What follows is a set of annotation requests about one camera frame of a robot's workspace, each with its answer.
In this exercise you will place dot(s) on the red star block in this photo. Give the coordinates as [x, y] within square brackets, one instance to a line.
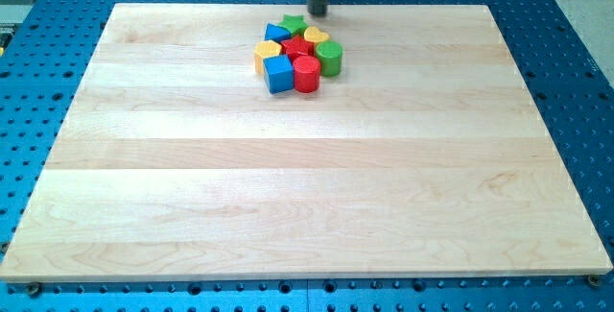
[296, 47]

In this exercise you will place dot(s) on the green star block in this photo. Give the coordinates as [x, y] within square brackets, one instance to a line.
[294, 24]

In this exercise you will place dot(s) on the red cylinder block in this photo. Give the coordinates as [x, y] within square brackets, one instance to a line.
[306, 74]

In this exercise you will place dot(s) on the blue cube block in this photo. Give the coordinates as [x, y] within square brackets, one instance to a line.
[278, 74]

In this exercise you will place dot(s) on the green cylinder block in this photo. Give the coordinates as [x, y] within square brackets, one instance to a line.
[329, 54]

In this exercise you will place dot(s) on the yellow hexagon block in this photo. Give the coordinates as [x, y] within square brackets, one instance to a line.
[264, 50]

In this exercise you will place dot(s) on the yellow heart block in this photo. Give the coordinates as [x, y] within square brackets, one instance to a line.
[315, 35]

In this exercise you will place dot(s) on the blue triangle block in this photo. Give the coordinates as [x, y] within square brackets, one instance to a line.
[276, 33]

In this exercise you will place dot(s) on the light wooden board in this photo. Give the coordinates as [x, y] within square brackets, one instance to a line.
[425, 156]

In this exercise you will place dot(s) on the blue perforated metal table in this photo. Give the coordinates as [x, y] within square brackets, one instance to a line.
[50, 51]

